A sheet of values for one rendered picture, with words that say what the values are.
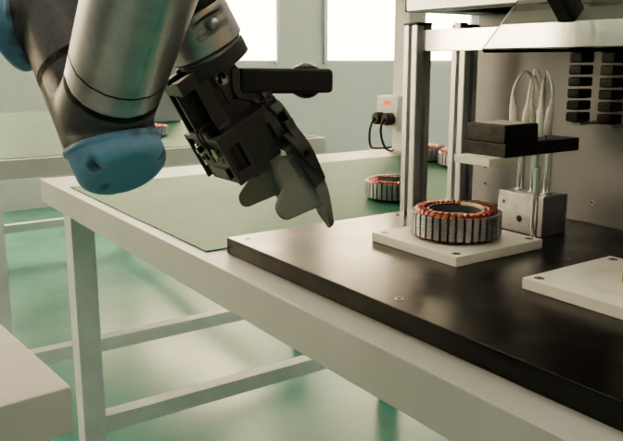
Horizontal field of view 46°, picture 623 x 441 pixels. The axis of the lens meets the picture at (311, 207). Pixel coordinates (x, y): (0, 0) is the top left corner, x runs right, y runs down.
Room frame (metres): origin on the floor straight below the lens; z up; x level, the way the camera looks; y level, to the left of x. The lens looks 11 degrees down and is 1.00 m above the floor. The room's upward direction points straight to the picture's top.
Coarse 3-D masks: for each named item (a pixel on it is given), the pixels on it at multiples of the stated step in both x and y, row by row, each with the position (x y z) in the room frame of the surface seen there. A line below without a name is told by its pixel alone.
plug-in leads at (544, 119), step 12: (528, 72) 0.99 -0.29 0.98; (516, 84) 0.99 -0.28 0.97; (540, 84) 1.00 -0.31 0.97; (552, 84) 0.97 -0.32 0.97; (528, 96) 0.96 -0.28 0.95; (540, 96) 0.95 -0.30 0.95; (552, 96) 0.96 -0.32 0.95; (528, 108) 0.96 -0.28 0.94; (540, 108) 0.95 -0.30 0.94; (552, 108) 0.96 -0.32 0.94; (516, 120) 0.98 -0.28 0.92; (528, 120) 0.96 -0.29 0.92; (540, 120) 0.94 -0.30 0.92; (552, 120) 0.96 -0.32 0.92; (540, 132) 0.94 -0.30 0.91
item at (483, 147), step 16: (480, 128) 0.92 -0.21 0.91; (496, 128) 0.90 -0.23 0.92; (512, 128) 0.90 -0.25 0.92; (528, 128) 0.92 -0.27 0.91; (464, 144) 0.94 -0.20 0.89; (480, 144) 0.92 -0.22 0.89; (496, 144) 0.90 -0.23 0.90; (512, 144) 0.90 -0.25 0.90; (528, 144) 0.91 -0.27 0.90; (544, 144) 0.93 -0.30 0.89; (560, 144) 0.95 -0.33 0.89; (576, 144) 0.97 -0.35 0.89; (464, 160) 0.91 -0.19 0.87; (480, 160) 0.89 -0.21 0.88; (496, 160) 0.89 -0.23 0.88; (512, 160) 0.90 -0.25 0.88; (544, 160) 0.96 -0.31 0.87; (544, 176) 0.95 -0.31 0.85; (544, 192) 0.95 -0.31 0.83
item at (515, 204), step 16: (512, 192) 0.97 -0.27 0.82; (528, 192) 0.97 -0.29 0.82; (512, 208) 0.97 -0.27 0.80; (528, 208) 0.95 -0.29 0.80; (544, 208) 0.93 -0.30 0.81; (560, 208) 0.95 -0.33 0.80; (512, 224) 0.97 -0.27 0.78; (528, 224) 0.95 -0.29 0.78; (544, 224) 0.93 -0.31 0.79; (560, 224) 0.95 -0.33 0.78
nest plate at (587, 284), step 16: (608, 256) 0.79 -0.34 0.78; (544, 272) 0.73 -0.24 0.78; (560, 272) 0.73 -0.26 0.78; (576, 272) 0.73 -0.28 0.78; (592, 272) 0.73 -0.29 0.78; (608, 272) 0.73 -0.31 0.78; (528, 288) 0.71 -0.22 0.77; (544, 288) 0.69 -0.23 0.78; (560, 288) 0.68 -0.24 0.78; (576, 288) 0.67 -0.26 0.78; (592, 288) 0.67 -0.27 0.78; (608, 288) 0.67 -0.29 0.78; (576, 304) 0.66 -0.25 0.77; (592, 304) 0.64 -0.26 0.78; (608, 304) 0.63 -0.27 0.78
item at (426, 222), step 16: (416, 208) 0.89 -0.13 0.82; (432, 208) 0.91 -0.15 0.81; (448, 208) 0.92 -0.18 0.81; (464, 208) 0.92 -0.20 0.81; (480, 208) 0.90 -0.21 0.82; (496, 208) 0.88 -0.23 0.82; (416, 224) 0.87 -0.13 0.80; (432, 224) 0.85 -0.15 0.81; (448, 224) 0.85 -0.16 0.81; (464, 224) 0.84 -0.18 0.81; (480, 224) 0.84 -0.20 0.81; (496, 224) 0.85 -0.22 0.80; (432, 240) 0.86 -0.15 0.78; (448, 240) 0.85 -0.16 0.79; (464, 240) 0.84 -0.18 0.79; (480, 240) 0.84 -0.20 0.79
